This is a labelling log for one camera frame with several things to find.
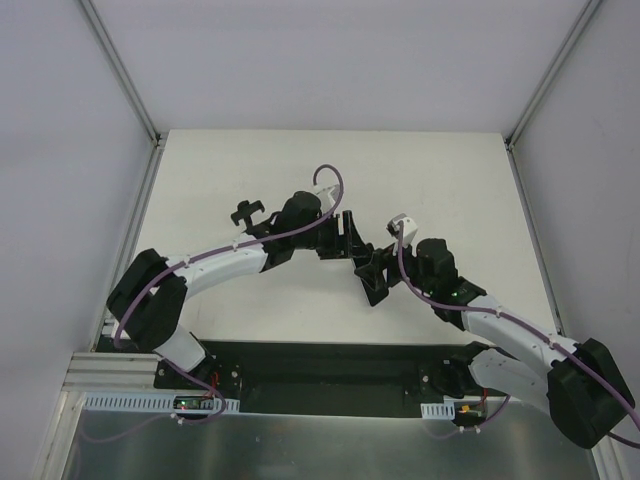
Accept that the black phone stand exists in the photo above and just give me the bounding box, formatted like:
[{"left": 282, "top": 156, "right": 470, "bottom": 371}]
[{"left": 230, "top": 200, "right": 281, "bottom": 243}]

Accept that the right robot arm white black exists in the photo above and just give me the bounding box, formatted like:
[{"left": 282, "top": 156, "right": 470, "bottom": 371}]
[{"left": 354, "top": 239, "right": 639, "bottom": 449}]

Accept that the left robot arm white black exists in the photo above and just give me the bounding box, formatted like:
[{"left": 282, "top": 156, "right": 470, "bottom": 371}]
[{"left": 106, "top": 191, "right": 373, "bottom": 389}]

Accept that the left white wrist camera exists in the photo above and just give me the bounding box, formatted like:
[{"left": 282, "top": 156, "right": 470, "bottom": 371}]
[{"left": 314, "top": 184, "right": 341, "bottom": 213}]

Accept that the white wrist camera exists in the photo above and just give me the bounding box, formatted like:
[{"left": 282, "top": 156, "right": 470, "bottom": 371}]
[
  {"left": 386, "top": 213, "right": 418, "bottom": 247},
  {"left": 314, "top": 184, "right": 341, "bottom": 213}
]

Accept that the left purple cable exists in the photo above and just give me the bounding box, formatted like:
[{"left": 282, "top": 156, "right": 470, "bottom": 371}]
[{"left": 112, "top": 163, "right": 346, "bottom": 351}]

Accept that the purple cable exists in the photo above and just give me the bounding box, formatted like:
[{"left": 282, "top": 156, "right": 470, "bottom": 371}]
[
  {"left": 112, "top": 163, "right": 346, "bottom": 351},
  {"left": 394, "top": 222, "right": 640, "bottom": 449}
]

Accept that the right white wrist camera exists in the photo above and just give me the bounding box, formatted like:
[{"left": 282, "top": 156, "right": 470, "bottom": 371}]
[{"left": 386, "top": 213, "right": 418, "bottom": 247}]

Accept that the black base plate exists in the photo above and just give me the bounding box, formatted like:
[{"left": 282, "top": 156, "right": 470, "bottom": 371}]
[{"left": 154, "top": 340, "right": 506, "bottom": 416}]

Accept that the right white cable duct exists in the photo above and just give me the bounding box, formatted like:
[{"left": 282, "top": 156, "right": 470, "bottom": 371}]
[{"left": 420, "top": 401, "right": 456, "bottom": 421}]

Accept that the white cable duct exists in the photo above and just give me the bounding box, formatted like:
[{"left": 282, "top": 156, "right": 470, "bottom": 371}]
[
  {"left": 420, "top": 401, "right": 456, "bottom": 421},
  {"left": 84, "top": 392, "right": 240, "bottom": 415}
]

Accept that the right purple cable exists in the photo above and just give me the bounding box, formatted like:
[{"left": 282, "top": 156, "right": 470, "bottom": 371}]
[{"left": 394, "top": 222, "right": 640, "bottom": 449}]

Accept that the left white cable duct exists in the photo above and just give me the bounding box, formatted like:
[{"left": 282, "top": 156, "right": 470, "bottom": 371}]
[{"left": 84, "top": 392, "right": 240, "bottom": 415}]

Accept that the left aluminium frame post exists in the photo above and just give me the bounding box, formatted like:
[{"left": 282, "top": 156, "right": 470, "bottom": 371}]
[{"left": 75, "top": 0, "right": 164, "bottom": 146}]

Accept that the aluminium frame post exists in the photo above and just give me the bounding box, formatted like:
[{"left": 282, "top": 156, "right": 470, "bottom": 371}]
[
  {"left": 75, "top": 0, "right": 164, "bottom": 146},
  {"left": 504, "top": 0, "right": 605, "bottom": 152}
]

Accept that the right aluminium frame post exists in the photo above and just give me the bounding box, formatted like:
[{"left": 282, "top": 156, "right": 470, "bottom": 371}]
[{"left": 504, "top": 0, "right": 605, "bottom": 152}]

